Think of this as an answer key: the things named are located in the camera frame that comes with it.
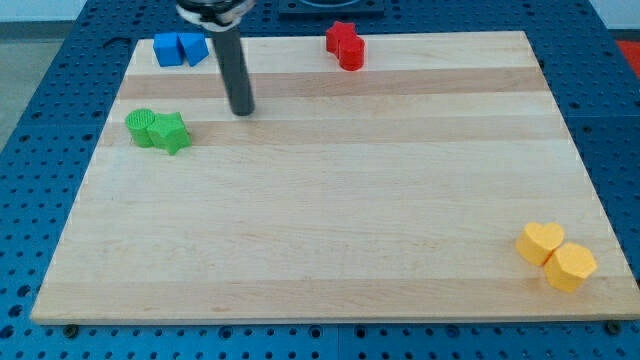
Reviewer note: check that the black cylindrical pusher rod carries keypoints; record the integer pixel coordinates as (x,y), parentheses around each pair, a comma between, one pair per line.
(233,69)

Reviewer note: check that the blue cube block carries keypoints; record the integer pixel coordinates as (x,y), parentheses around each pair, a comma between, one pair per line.
(167,49)

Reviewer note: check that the red star block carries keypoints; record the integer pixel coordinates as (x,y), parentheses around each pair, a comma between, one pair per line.
(337,34)

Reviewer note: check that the yellow hexagon block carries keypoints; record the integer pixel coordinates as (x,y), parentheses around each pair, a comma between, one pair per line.
(569,267)

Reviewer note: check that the red cylinder block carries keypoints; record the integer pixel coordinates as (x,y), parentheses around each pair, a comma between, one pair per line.
(351,53)

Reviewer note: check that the green star block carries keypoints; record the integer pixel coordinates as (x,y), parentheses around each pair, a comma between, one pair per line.
(168,131)

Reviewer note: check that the wooden board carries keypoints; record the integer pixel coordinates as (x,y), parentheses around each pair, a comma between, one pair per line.
(394,193)

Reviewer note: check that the blue triangular block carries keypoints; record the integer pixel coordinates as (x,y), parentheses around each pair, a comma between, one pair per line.
(194,47)

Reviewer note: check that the green cylinder block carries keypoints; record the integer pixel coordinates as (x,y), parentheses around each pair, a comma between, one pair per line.
(137,122)

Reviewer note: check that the yellow heart block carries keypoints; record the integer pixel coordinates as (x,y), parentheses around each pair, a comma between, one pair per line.
(537,242)

